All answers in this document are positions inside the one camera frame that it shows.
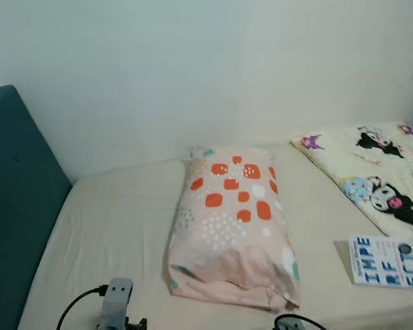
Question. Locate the pink pillow orange patches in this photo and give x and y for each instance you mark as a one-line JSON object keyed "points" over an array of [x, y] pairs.
{"points": [[227, 234]]}

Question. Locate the white book blue letters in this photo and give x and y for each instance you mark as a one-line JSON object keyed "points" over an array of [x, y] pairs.
{"points": [[385, 261]]}

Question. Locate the cream cartoon print duvet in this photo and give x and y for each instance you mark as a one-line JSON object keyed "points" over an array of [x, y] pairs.
{"points": [[372, 165]]}

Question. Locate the beige sheeted bed mattress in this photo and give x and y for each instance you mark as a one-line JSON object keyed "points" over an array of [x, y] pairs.
{"points": [[110, 227]]}

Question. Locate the teal upholstered headboard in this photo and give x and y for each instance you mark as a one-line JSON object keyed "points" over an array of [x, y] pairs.
{"points": [[20, 206]]}

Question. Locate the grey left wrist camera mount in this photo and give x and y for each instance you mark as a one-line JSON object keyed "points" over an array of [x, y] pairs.
{"points": [[115, 302]]}

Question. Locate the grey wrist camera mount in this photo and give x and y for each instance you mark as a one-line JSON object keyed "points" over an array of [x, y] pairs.
{"points": [[294, 324], [115, 302]]}

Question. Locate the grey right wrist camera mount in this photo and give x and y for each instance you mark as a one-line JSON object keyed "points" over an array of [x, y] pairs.
{"points": [[294, 324]]}

